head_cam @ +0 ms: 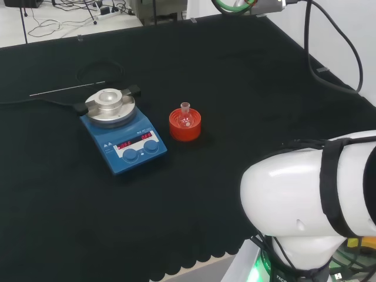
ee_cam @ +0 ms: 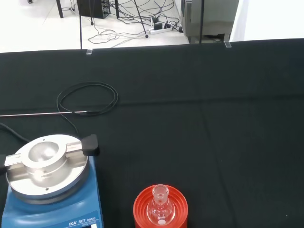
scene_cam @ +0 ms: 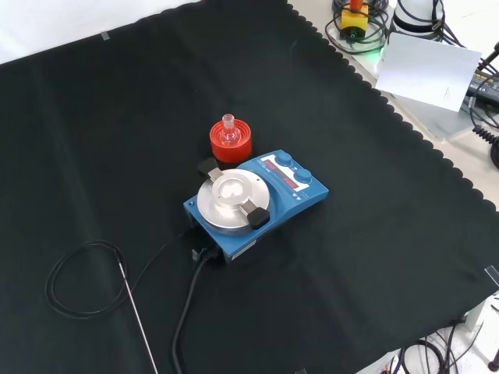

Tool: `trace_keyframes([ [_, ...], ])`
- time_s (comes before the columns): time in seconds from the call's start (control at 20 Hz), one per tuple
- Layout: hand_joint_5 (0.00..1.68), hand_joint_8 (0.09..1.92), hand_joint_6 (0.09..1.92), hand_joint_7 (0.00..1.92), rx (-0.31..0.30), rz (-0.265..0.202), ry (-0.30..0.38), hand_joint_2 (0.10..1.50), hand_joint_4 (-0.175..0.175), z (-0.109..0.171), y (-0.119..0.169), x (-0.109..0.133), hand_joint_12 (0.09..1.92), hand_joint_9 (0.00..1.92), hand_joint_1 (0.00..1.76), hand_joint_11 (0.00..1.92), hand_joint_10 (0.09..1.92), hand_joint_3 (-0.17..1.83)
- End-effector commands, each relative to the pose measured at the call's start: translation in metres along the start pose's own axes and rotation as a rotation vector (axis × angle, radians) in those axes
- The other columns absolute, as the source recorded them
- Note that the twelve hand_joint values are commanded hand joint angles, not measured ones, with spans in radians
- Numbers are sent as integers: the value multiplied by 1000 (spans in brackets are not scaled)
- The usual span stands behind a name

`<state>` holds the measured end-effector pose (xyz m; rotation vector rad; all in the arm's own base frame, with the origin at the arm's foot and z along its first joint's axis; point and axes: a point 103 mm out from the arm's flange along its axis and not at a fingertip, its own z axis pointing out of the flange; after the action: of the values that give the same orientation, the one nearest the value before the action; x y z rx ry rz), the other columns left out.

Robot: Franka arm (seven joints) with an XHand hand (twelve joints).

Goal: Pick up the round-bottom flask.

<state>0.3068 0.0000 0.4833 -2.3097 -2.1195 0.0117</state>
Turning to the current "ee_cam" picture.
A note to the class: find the clear round-bottom flask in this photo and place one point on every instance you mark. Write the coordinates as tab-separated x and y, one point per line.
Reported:
159	190

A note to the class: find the black bench cloth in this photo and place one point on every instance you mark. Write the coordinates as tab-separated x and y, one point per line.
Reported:
213	118

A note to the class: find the white power strip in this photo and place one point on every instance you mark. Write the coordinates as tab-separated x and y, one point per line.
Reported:
161	30

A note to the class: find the clear plastic clip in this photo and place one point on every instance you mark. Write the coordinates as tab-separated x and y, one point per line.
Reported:
89	51
227	44

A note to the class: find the black tripod leg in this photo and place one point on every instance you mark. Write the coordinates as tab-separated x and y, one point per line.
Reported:
141	20

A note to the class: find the thin black pole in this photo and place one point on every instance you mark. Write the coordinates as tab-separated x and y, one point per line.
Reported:
81	33
202	21

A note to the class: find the grey metal cabinet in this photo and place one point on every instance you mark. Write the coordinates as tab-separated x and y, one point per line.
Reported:
211	14

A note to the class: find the black computer case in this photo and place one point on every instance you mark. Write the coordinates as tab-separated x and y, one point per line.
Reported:
90	8

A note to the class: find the black furniture leg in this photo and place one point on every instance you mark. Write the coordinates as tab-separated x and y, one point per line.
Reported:
59	8

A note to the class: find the blue base heater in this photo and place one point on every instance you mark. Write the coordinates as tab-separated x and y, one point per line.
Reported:
47	213

